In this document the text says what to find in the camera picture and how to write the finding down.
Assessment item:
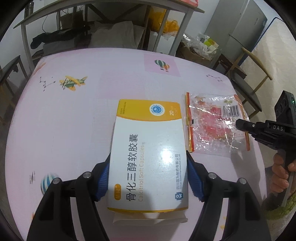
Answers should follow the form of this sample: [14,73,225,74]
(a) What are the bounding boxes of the silver refrigerator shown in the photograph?
[205,0,267,62]

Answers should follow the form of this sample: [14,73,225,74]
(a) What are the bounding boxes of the yellow white medicine box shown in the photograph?
[107,99,189,226]

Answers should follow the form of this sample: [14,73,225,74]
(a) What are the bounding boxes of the orange red plastic bag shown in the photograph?
[181,0,199,8]

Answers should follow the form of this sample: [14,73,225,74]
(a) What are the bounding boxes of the white mattress blue edge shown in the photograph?
[251,18,295,122]

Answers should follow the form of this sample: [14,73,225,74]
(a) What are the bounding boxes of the metal thermos bottle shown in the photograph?
[24,1,34,18]

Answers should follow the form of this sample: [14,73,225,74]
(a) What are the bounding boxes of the yellow plastic bag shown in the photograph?
[147,6,181,35]

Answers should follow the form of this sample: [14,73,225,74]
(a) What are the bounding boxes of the long wooden side table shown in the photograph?
[15,0,205,71]

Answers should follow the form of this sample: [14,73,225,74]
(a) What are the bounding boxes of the right hand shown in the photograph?
[270,153,295,196]

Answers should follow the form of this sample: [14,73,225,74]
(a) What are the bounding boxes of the brown cardboard box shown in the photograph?
[176,42,217,67]

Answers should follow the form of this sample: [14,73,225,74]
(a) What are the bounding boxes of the clear red plastic wrapper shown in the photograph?
[185,92,250,157]

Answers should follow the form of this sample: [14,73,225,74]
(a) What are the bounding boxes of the wooden chair black seat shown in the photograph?
[213,47,273,118]

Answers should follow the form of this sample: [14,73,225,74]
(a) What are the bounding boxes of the black clothing pile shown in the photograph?
[30,29,91,49]

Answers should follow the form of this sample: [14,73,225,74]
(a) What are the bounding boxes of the white sack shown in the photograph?
[88,21,144,49]

